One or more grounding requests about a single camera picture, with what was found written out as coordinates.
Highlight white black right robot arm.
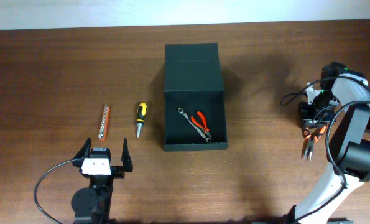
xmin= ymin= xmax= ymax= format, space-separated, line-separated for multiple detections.
xmin=284 ymin=62 xmax=370 ymax=223

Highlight small red pliers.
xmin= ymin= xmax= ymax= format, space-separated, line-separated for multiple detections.
xmin=190 ymin=111 xmax=213 ymax=140

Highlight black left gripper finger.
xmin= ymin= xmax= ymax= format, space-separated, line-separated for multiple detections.
xmin=73 ymin=138 xmax=91 ymax=159
xmin=121 ymin=138 xmax=133 ymax=172

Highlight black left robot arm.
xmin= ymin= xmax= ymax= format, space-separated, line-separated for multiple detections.
xmin=71 ymin=138 xmax=133 ymax=224

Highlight black box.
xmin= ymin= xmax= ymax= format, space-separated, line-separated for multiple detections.
xmin=164 ymin=43 xmax=229 ymax=152

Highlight silver double ring wrench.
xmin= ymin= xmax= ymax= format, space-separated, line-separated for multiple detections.
xmin=177 ymin=107 xmax=212 ymax=144

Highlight orange socket bit rail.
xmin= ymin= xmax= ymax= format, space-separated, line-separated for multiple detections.
xmin=98 ymin=105 xmax=110 ymax=141

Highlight black left camera cable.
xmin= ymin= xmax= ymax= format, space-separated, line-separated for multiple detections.
xmin=33 ymin=158 xmax=80 ymax=224

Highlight orange black needle-nose pliers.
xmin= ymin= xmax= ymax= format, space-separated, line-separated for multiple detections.
xmin=302 ymin=125 xmax=327 ymax=161

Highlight black right camera cable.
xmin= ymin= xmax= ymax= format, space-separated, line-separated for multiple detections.
xmin=280 ymin=76 xmax=370 ymax=190

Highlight yellow black stubby screwdriver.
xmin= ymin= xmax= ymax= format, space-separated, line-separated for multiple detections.
xmin=136 ymin=102 xmax=147 ymax=138

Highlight black camera cable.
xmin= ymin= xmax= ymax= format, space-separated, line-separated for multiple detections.
xmin=33 ymin=158 xmax=80 ymax=224
xmin=280 ymin=76 xmax=370 ymax=190

